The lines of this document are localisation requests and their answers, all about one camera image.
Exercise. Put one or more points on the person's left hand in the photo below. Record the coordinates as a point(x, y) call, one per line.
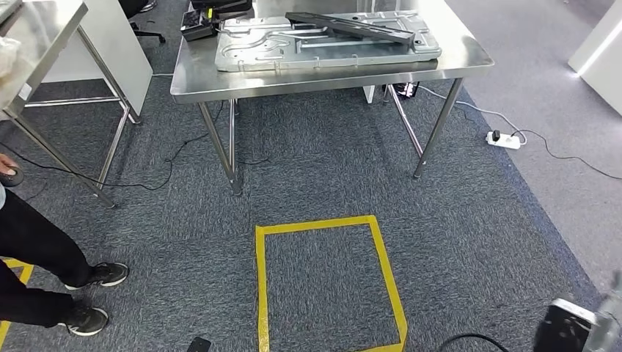
point(7, 165)

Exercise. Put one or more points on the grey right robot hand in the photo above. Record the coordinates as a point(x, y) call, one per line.
point(607, 325)

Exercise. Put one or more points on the black handheld remote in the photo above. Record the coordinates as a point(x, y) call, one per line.
point(12, 180)

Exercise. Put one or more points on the black plastic panel part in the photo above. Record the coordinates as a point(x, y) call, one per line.
point(350, 26)

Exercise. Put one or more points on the stainless steel workbench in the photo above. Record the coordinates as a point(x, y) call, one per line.
point(204, 77)

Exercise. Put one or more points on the person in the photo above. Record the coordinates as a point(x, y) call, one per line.
point(34, 243)

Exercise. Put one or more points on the yellow floor tape square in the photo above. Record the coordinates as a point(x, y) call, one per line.
point(24, 272)
point(262, 291)

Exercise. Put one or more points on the white panel steel table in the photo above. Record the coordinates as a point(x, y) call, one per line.
point(112, 53)

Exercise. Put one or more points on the black chair base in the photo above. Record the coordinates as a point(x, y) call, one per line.
point(146, 31)

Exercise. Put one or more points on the white power strip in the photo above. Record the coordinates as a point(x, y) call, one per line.
point(505, 141)

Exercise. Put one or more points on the black equipment box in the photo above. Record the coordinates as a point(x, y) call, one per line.
point(197, 26)

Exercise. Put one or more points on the white cabinet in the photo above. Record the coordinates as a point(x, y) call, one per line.
point(602, 63)

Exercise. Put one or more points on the black flat device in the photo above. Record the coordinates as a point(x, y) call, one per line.
point(228, 7)

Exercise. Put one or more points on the grey metal fixture plate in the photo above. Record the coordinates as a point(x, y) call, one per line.
point(272, 56)

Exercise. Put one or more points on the black router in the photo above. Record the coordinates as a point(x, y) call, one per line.
point(405, 90)

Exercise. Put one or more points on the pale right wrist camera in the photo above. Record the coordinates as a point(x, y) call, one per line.
point(563, 325)

